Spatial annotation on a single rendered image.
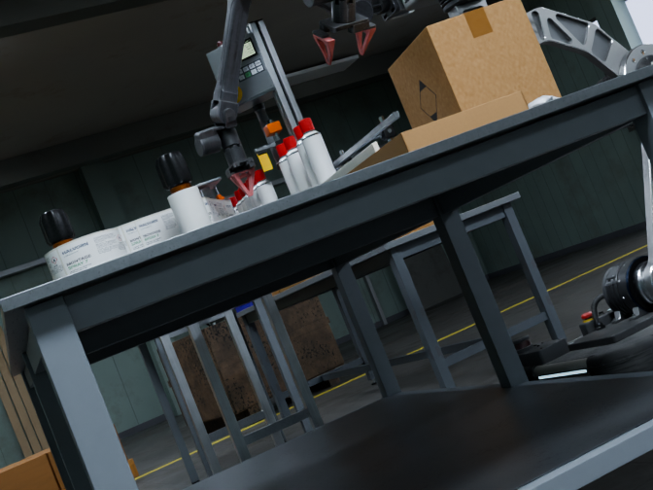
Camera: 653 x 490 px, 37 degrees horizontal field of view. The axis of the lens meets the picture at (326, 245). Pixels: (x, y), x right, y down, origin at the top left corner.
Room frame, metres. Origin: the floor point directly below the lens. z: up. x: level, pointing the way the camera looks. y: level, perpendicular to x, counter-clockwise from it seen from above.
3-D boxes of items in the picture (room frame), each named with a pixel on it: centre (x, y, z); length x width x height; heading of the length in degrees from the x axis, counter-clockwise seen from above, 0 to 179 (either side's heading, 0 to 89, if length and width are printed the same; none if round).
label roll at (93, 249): (2.53, 0.59, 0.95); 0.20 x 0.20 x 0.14
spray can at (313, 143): (2.42, -0.07, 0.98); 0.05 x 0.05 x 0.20
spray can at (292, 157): (2.58, -0.01, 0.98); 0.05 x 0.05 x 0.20
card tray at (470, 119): (1.88, -0.26, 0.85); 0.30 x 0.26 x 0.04; 20
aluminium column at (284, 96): (2.91, -0.05, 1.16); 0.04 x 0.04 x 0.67; 20
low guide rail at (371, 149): (2.54, 0.01, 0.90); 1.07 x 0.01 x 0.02; 20
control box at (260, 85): (2.95, 0.03, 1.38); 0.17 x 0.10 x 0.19; 75
